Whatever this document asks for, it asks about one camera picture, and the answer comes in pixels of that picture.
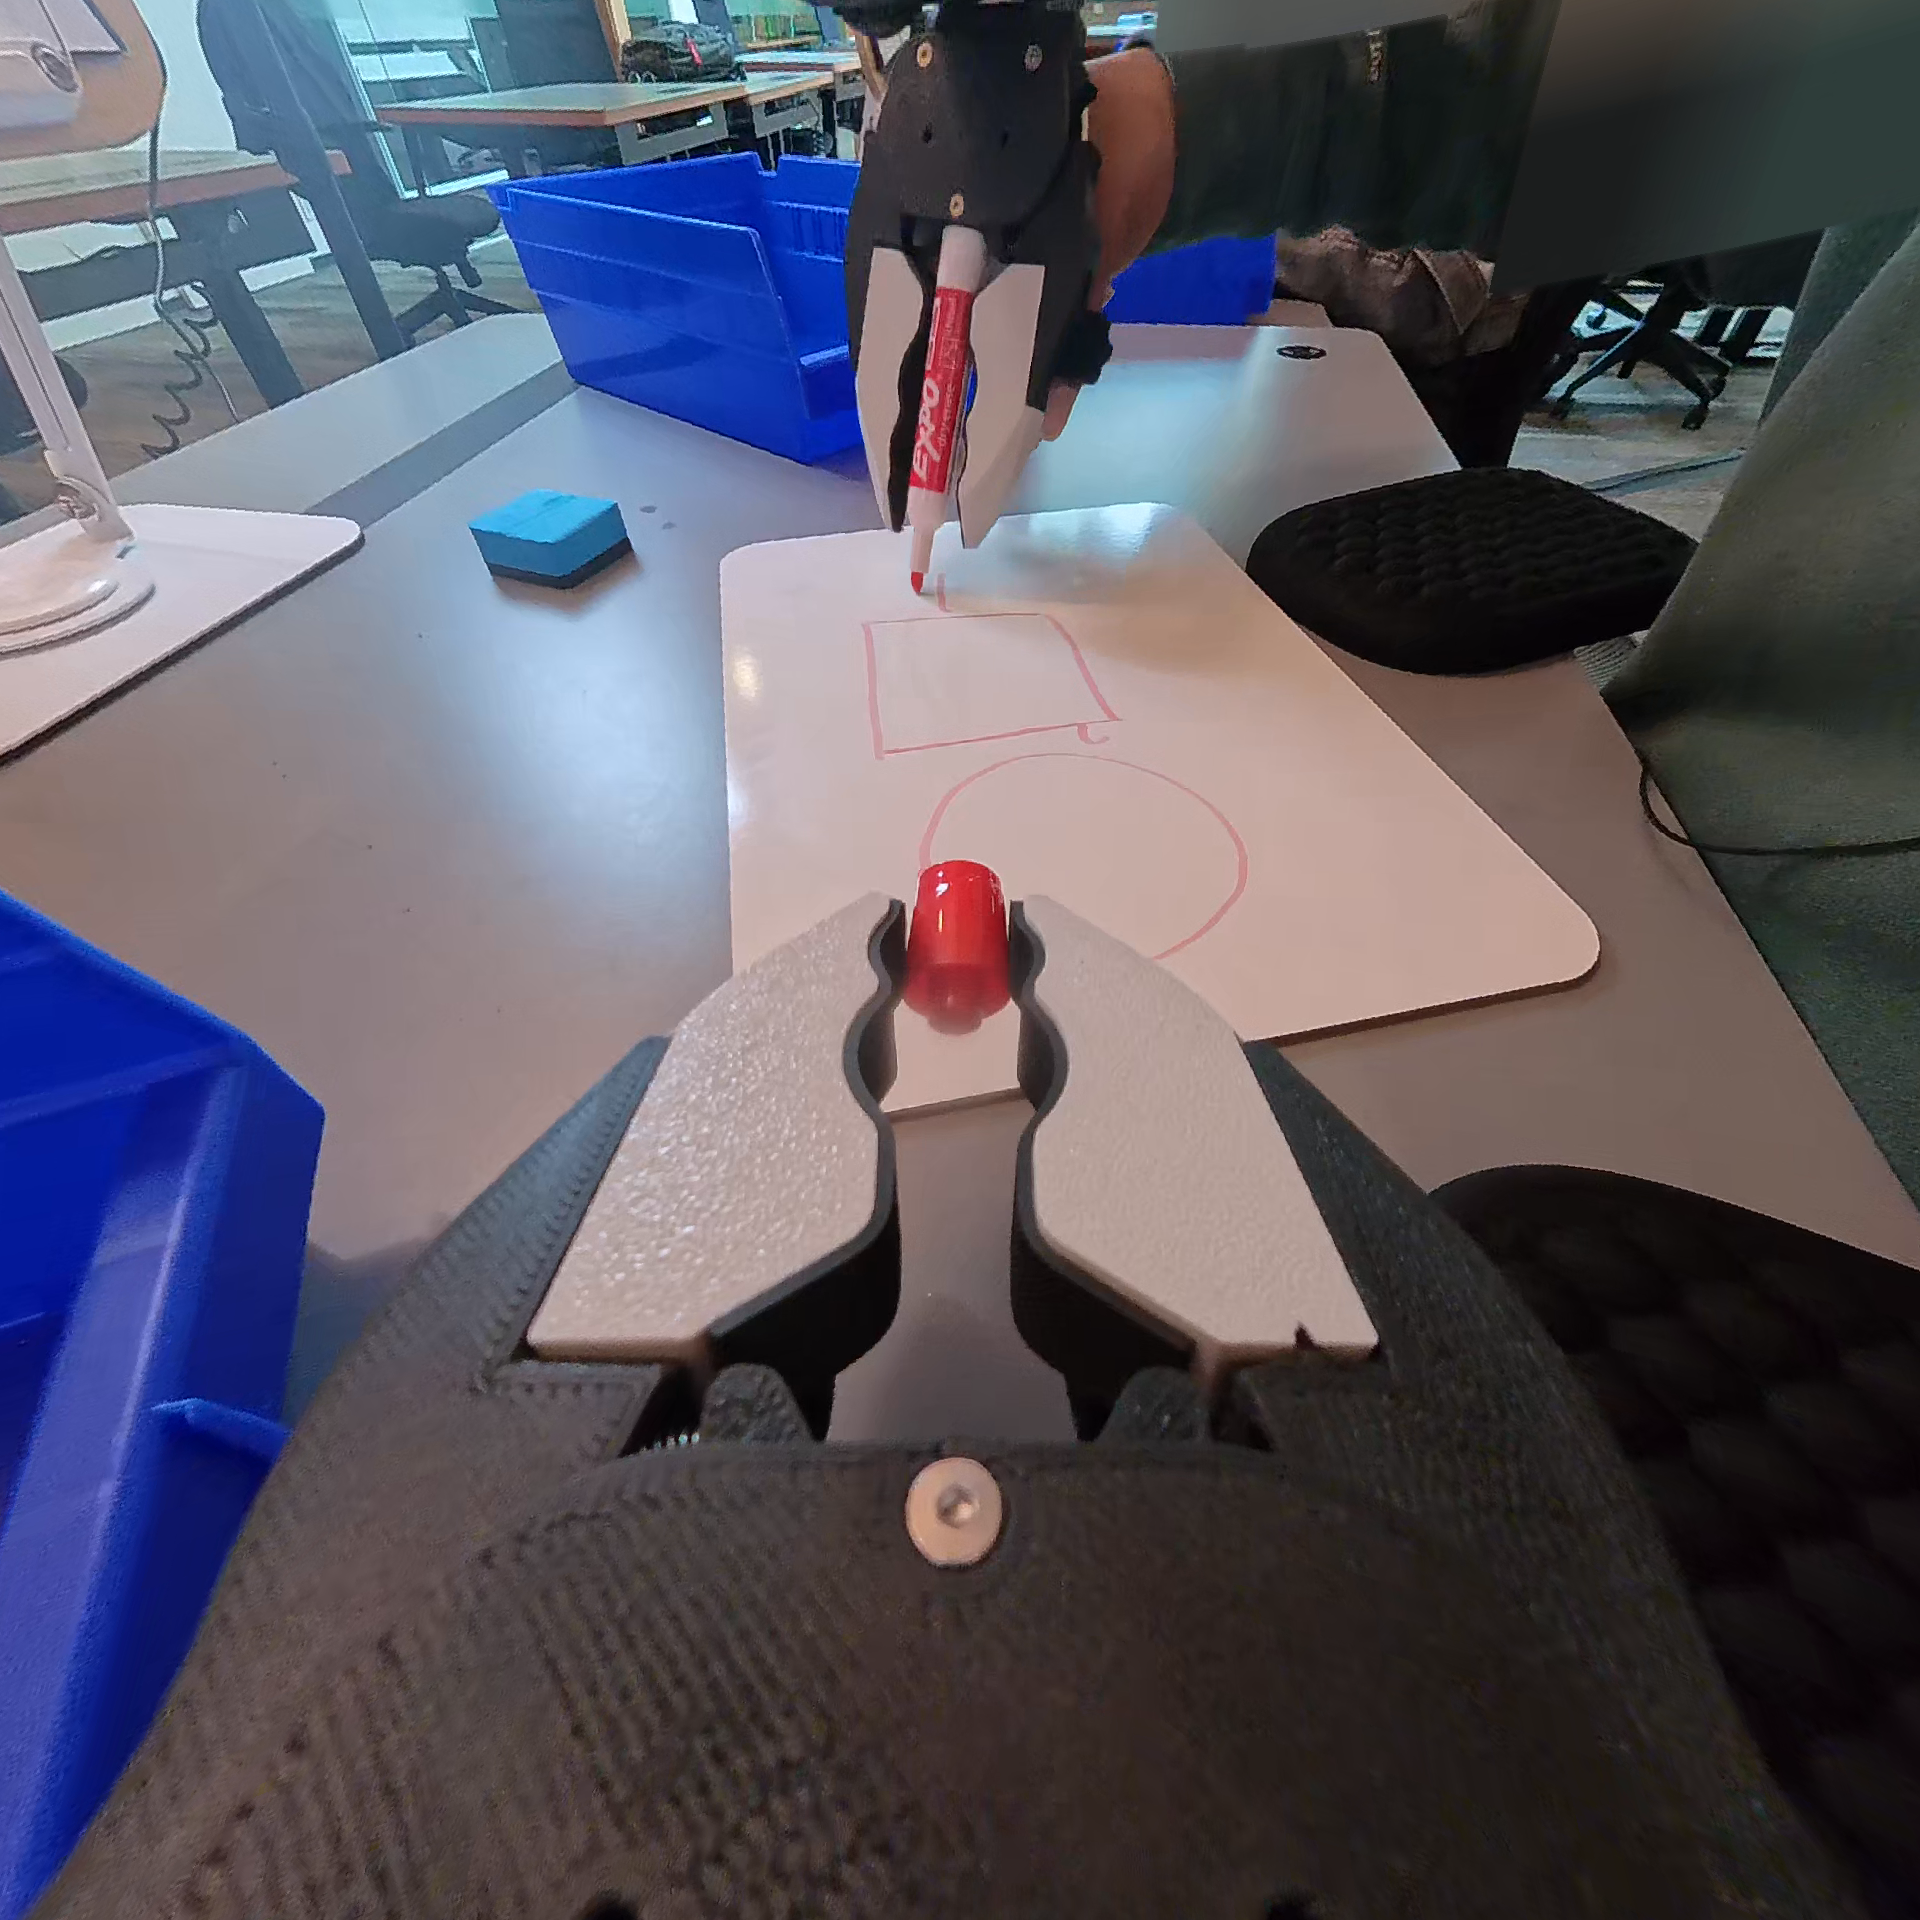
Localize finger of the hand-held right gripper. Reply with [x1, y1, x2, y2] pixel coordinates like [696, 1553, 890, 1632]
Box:
[959, 262, 1052, 550]
[852, 240, 951, 534]

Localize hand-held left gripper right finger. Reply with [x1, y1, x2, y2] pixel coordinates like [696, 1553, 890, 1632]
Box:
[1016, 896, 1384, 1368]

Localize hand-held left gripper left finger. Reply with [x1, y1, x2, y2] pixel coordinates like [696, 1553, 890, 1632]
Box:
[527, 892, 904, 1419]

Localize red dry erase marker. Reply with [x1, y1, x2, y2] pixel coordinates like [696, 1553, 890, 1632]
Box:
[902, 223, 992, 597]

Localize red marker cap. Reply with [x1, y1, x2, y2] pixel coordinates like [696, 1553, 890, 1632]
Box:
[904, 859, 1024, 1036]

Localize small white whiteboard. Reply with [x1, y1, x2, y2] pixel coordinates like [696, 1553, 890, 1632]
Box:
[719, 503, 1604, 1119]

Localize blue whiteboard eraser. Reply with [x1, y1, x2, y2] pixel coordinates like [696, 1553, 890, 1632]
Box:
[468, 487, 635, 592]

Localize person's right forearm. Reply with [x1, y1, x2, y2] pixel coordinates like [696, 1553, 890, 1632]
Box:
[1155, 0, 1562, 252]

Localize person's right hand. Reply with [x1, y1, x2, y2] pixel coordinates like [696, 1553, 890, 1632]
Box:
[1079, 47, 1182, 312]

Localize tagged blue plastic bin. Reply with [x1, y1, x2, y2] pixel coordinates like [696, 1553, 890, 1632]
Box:
[1112, 229, 1281, 327]

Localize white mat with blue sticker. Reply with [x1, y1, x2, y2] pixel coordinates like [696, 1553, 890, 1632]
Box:
[1035, 319, 1465, 520]

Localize black backpack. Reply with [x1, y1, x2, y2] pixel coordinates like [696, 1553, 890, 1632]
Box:
[618, 20, 746, 86]

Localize long grey desk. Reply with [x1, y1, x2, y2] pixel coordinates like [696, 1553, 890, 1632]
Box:
[376, 71, 836, 169]

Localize dark jacket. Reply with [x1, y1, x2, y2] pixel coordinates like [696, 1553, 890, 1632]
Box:
[1276, 223, 1537, 471]

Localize black office chair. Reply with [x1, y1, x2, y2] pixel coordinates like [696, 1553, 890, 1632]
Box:
[194, 0, 521, 356]

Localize black mesh armrest pad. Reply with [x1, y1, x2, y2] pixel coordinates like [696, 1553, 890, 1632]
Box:
[1243, 463, 1700, 679]
[1431, 1165, 1920, 1920]

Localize black office chair base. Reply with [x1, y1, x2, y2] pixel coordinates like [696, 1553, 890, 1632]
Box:
[1545, 275, 1784, 440]

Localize wooden desk black legs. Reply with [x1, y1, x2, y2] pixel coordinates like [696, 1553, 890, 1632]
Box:
[0, 145, 358, 409]

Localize black coiled cable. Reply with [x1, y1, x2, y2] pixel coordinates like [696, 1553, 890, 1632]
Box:
[140, 89, 246, 462]

